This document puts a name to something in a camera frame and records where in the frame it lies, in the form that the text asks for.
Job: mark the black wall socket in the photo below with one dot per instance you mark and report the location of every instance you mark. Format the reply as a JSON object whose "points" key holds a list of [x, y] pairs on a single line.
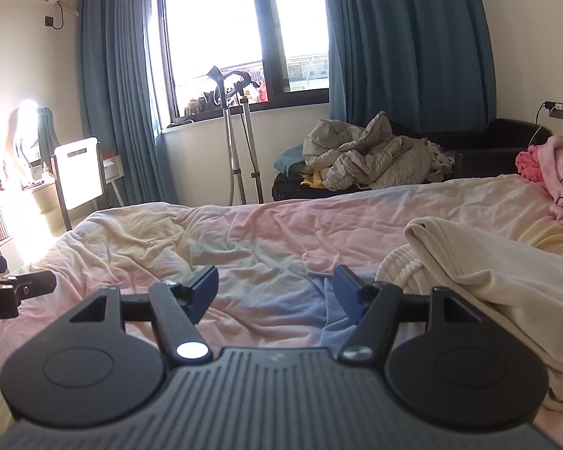
{"points": [[49, 21]]}

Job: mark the dark framed window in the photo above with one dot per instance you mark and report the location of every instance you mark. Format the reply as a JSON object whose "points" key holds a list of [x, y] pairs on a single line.
{"points": [[244, 33]]}

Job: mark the pastel bed sheet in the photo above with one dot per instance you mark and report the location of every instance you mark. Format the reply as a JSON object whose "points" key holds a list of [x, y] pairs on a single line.
{"points": [[216, 234]]}

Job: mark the dark sofa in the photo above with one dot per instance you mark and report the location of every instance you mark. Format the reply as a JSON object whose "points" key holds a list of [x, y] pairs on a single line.
{"points": [[497, 150]]}

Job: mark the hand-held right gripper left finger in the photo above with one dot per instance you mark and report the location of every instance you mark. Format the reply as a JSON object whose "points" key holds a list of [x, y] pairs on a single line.
{"points": [[206, 286]]}

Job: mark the wall outlet with charger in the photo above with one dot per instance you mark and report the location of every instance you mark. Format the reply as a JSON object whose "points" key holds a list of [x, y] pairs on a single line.
{"points": [[557, 110]]}

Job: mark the white chair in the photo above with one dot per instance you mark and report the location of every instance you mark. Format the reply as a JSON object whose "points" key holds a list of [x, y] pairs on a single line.
{"points": [[77, 173]]}

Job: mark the teal pillow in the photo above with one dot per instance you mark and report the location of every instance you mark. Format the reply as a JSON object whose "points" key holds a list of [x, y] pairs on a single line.
{"points": [[288, 159]]}

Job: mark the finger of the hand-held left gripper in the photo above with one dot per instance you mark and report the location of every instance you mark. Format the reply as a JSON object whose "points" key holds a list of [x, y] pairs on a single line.
{"points": [[37, 283]]}

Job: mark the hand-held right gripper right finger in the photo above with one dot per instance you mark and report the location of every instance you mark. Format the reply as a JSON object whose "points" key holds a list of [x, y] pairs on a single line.
{"points": [[347, 290]]}

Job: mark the grey quilted blanket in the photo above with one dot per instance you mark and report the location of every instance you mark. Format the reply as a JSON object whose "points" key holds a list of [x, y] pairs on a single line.
{"points": [[375, 154]]}

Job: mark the white patterned cloth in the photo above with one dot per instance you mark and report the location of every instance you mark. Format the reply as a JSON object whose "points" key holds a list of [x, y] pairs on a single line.
{"points": [[443, 159]]}

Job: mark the teal curtain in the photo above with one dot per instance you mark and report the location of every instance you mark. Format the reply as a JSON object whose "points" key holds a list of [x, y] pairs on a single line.
{"points": [[117, 93], [403, 47]]}

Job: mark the white garment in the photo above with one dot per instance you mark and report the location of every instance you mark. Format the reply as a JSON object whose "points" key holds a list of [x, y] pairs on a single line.
{"points": [[488, 281]]}

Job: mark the white side table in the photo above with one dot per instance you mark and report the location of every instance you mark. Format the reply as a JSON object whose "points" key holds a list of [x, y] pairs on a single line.
{"points": [[112, 168]]}

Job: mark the yellow cloth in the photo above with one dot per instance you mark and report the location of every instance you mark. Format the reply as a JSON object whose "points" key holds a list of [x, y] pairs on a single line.
{"points": [[313, 179]]}

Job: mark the garment steamer stand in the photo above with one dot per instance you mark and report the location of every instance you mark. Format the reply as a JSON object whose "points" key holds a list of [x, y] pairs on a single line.
{"points": [[237, 140]]}

